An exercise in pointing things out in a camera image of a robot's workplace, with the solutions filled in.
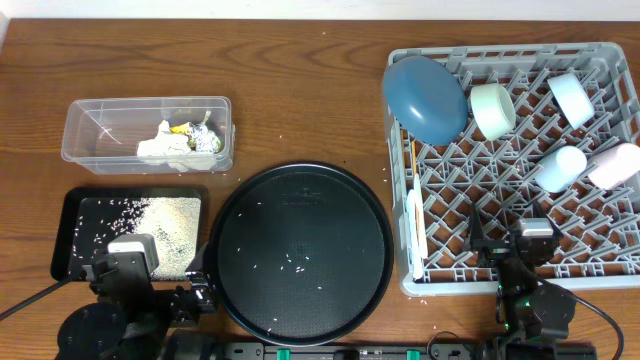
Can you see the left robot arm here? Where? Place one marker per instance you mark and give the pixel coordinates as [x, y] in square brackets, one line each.
[133, 320]

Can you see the black round tray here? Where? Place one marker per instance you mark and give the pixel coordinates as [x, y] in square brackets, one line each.
[300, 254]

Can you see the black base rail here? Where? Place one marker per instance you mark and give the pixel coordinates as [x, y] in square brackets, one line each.
[438, 351]

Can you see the clear plastic bin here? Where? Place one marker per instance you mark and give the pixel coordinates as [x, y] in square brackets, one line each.
[102, 135]

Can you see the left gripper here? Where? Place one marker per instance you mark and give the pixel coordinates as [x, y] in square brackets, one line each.
[204, 278]

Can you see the light blue plastic knife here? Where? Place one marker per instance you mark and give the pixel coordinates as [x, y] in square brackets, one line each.
[417, 264]

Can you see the teal bowl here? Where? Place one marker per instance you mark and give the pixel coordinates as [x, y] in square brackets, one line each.
[493, 110]

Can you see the pink cup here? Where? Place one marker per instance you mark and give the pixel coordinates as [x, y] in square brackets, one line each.
[614, 166]

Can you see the pile of white rice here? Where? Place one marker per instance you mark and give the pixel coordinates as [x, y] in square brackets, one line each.
[89, 226]

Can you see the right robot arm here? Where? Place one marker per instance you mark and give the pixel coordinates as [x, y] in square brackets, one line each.
[536, 315]

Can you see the black rectangular tray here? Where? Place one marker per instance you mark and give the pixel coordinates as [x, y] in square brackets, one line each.
[76, 194]

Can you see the silver foil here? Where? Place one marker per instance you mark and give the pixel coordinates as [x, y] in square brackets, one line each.
[202, 139]

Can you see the white tissue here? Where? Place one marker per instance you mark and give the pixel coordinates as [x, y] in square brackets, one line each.
[172, 149]

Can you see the yellow snack wrapper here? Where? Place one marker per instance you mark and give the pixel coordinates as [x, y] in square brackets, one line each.
[188, 130]

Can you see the grey dishwasher rack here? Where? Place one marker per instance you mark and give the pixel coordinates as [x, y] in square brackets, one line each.
[599, 248]

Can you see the dark blue plate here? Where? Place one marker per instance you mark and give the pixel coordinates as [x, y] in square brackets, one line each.
[426, 99]

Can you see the wooden chopstick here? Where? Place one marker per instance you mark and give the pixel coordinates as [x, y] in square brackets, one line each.
[413, 157]
[417, 221]

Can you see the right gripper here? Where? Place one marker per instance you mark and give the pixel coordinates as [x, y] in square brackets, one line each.
[493, 250]

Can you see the light blue small plate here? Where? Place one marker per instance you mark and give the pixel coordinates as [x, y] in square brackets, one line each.
[572, 99]

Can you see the white cup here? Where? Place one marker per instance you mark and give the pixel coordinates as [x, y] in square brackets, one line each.
[560, 169]

